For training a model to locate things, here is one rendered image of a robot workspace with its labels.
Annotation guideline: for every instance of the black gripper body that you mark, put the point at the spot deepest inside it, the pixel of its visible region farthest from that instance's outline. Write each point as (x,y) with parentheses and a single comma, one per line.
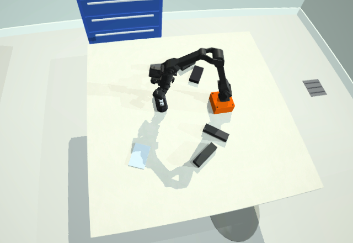
(160,93)

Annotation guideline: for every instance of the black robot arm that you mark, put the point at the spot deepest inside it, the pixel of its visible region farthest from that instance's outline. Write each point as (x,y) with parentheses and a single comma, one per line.
(169,69)

